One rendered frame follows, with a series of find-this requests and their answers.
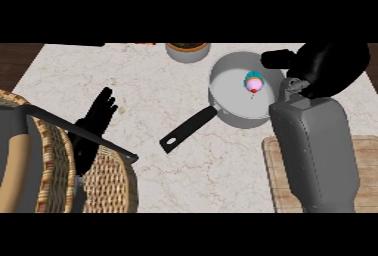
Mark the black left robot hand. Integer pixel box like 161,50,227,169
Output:
66,86,119,178

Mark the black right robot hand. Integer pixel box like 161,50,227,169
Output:
259,42,372,100

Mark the pink cupcake with teal wrapper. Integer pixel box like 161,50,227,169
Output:
243,70,267,95

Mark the pale wooden cutting board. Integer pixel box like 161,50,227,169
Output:
261,134,378,214

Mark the woven wicker basket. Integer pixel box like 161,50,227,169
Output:
0,88,140,214

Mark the flat black object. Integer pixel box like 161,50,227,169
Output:
57,42,106,47

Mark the beige wooden cylinder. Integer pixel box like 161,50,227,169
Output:
0,134,32,214

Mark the grey bowl with orange rim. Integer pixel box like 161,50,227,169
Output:
163,42,212,65

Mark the dark grey frame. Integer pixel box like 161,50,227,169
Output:
0,104,140,214

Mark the grey pot with black handle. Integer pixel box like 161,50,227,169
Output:
158,51,288,155

